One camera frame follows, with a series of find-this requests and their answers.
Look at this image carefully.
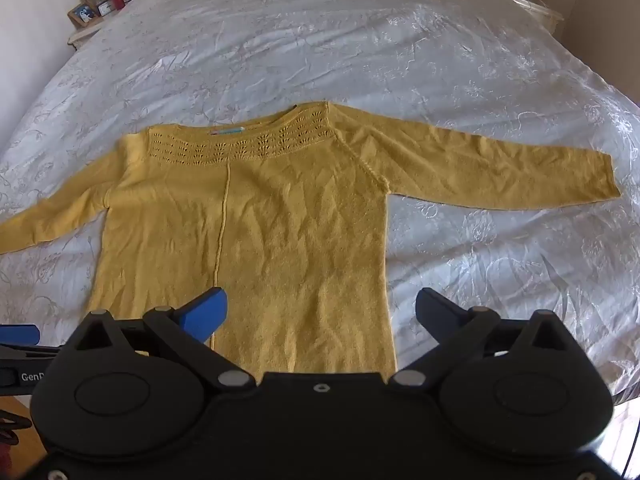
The wooden photo frame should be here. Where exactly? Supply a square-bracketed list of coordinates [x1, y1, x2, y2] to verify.
[67, 2, 104, 27]

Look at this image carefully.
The white embroidered bedspread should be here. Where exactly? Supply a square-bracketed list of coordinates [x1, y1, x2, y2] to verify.
[0, 0, 640, 411]

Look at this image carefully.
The yellow knit sweater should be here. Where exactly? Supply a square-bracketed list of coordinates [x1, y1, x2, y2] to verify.
[0, 101, 622, 377]

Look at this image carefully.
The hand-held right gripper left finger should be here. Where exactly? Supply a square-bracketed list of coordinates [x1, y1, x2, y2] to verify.
[62, 287, 255, 394]

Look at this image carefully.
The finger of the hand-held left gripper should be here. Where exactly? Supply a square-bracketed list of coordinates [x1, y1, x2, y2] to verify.
[0, 324, 68, 361]

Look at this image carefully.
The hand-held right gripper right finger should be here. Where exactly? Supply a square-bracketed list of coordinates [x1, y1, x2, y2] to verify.
[389, 288, 576, 394]

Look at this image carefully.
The cream nightstand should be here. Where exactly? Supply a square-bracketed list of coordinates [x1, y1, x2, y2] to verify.
[502, 0, 564, 37]
[67, 17, 108, 52]

